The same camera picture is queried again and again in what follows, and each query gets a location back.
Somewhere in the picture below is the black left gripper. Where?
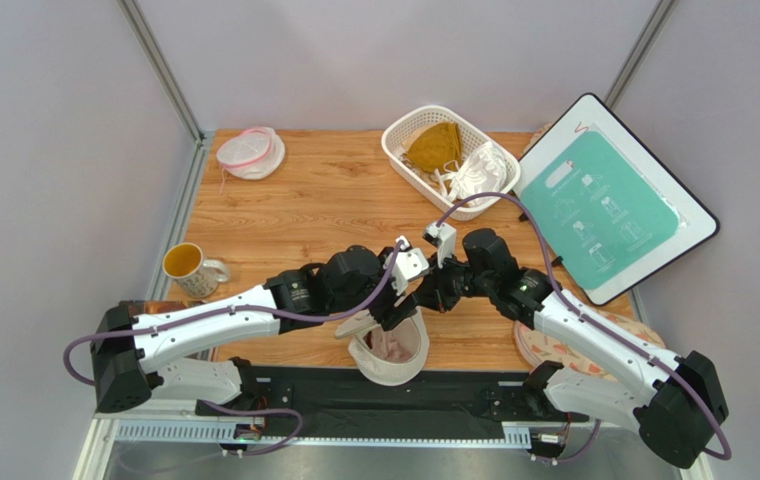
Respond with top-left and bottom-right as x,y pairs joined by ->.
330,248 -> 420,332

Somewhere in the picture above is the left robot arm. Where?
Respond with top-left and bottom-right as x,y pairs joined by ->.
90,244 -> 429,413

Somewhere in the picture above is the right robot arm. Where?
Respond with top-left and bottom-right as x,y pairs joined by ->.
416,223 -> 729,469

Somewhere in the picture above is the pink satin bra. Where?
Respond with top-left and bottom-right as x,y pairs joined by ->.
363,326 -> 420,363

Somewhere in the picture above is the white bra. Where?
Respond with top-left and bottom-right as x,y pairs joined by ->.
433,141 -> 509,202

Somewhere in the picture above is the mustard yellow bra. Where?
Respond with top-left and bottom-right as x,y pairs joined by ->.
406,121 -> 463,172

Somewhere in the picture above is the white pink-trimmed mesh laundry bag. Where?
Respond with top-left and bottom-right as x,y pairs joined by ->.
215,126 -> 286,193

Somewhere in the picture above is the white plastic basket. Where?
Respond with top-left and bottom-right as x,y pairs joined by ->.
381,105 -> 522,212

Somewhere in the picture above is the white teal folding board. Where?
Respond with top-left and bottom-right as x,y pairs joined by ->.
513,93 -> 720,305

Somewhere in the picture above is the patterned mug with tea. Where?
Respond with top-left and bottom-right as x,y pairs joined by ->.
162,242 -> 232,299

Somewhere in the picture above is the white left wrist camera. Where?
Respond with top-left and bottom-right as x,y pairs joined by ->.
391,236 -> 430,296

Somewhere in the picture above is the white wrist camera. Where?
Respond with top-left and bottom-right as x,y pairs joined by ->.
423,222 -> 457,269
391,236 -> 430,296

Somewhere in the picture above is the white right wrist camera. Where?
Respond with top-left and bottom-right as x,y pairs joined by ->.
423,222 -> 457,269

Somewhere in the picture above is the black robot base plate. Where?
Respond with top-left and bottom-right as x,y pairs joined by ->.
227,366 -> 588,438

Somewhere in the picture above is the white slotted cable duct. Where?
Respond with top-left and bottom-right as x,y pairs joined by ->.
114,419 -> 532,450

